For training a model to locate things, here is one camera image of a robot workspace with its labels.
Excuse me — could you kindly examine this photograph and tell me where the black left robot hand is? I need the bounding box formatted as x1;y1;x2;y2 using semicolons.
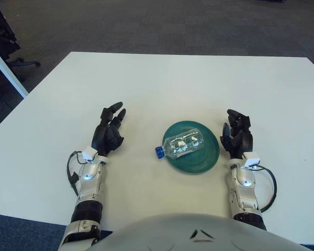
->
91;101;127;157

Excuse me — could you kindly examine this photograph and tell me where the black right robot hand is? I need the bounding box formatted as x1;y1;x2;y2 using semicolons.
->
219;109;253;160

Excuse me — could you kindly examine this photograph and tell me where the clear bottle with blue cap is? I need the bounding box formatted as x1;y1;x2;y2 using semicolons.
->
154;128;205;159

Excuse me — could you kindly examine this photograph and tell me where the green round plate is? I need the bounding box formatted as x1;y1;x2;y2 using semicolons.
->
162;120;221;175

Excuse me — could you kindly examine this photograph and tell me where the white right wrist connector box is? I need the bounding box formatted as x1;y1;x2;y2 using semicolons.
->
242;152;261;168

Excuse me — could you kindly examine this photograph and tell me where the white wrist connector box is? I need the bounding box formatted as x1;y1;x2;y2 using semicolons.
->
242;152;261;168
82;146;98;162

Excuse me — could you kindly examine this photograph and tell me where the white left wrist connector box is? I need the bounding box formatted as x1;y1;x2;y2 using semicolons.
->
82;146;98;162

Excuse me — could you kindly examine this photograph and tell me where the grey robot torso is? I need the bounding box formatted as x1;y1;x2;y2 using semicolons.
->
87;213;314;251

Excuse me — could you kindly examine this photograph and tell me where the white side table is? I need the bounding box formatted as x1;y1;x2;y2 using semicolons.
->
0;39;29;99

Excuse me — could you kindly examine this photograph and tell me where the black office chair base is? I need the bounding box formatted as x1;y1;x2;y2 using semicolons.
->
0;0;41;102

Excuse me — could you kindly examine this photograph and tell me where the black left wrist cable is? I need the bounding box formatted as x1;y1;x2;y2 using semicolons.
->
66;150;95;198

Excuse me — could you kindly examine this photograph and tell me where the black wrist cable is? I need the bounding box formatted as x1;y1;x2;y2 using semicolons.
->
66;150;95;198
253;164;277;213

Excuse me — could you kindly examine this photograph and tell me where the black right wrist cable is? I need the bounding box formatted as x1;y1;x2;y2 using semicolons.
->
253;164;277;213

